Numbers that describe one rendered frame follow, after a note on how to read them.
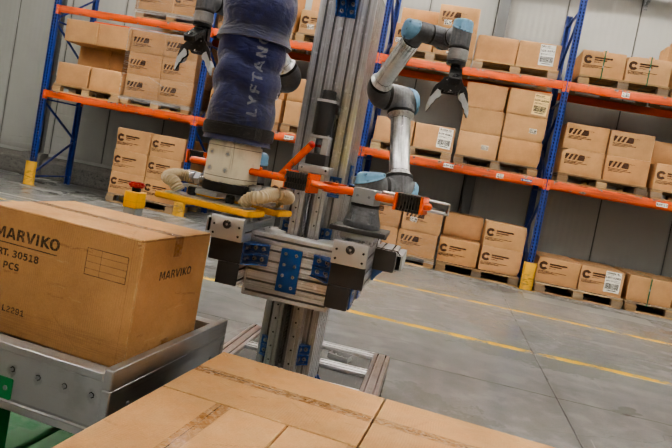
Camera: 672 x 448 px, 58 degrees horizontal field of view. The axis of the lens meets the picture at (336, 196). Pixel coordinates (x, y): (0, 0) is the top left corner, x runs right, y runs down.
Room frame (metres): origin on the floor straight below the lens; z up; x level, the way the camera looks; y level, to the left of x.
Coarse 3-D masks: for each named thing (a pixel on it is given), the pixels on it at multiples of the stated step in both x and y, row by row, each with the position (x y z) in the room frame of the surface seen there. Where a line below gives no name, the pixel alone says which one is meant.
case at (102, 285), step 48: (0, 240) 1.90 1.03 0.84; (48, 240) 1.85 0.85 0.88; (96, 240) 1.80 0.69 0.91; (144, 240) 1.76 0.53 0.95; (192, 240) 2.02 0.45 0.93; (0, 288) 1.89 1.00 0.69; (48, 288) 1.84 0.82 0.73; (96, 288) 1.79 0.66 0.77; (144, 288) 1.79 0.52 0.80; (192, 288) 2.07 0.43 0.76; (48, 336) 1.83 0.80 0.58; (96, 336) 1.78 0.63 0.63; (144, 336) 1.83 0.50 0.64
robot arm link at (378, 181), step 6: (360, 174) 2.41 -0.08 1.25; (366, 174) 2.40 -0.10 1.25; (372, 174) 2.39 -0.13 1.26; (378, 174) 2.39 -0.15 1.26; (384, 174) 2.42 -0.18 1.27; (360, 180) 2.40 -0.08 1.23; (366, 180) 2.38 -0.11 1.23; (372, 180) 2.38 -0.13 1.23; (378, 180) 2.39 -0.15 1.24; (384, 180) 2.42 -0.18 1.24; (360, 186) 2.39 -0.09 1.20; (366, 186) 2.38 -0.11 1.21; (372, 186) 2.38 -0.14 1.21; (378, 186) 2.39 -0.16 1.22; (384, 186) 2.40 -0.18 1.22; (390, 186) 2.41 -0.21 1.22; (384, 204) 2.44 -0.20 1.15
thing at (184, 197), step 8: (160, 192) 1.85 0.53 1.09; (168, 192) 1.85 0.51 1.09; (176, 192) 1.85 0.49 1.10; (184, 192) 1.90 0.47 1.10; (192, 192) 1.85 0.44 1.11; (176, 200) 1.82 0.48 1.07; (184, 200) 1.81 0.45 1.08; (192, 200) 1.80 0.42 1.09; (200, 200) 1.80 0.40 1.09; (208, 200) 1.80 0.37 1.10; (216, 200) 1.83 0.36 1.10; (232, 200) 1.80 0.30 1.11; (208, 208) 1.78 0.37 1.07; (216, 208) 1.77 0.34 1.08; (224, 208) 1.76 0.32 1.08; (232, 208) 1.75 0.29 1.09; (240, 208) 1.76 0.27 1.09; (248, 208) 1.77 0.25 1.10; (248, 216) 1.73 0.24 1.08; (256, 216) 1.77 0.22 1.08
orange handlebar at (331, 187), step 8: (192, 160) 1.95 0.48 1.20; (200, 160) 1.94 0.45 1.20; (264, 176) 1.85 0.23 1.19; (272, 176) 1.84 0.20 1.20; (280, 176) 1.83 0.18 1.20; (312, 184) 1.79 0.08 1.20; (320, 184) 1.78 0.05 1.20; (328, 184) 1.77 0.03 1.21; (336, 184) 1.76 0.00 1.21; (344, 184) 1.82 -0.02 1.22; (328, 192) 1.80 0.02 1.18; (336, 192) 1.77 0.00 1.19; (344, 192) 1.75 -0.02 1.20; (352, 192) 1.74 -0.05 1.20; (376, 200) 1.72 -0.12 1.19; (384, 200) 1.71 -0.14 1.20; (392, 200) 1.70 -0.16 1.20; (424, 208) 1.67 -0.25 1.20
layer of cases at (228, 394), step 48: (192, 384) 1.77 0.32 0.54; (240, 384) 1.84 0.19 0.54; (288, 384) 1.91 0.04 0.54; (336, 384) 1.99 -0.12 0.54; (96, 432) 1.39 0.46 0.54; (144, 432) 1.43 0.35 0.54; (192, 432) 1.48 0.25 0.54; (240, 432) 1.52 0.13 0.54; (288, 432) 1.57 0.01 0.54; (336, 432) 1.63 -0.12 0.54; (384, 432) 1.68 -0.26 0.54; (432, 432) 1.75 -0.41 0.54; (480, 432) 1.81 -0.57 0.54
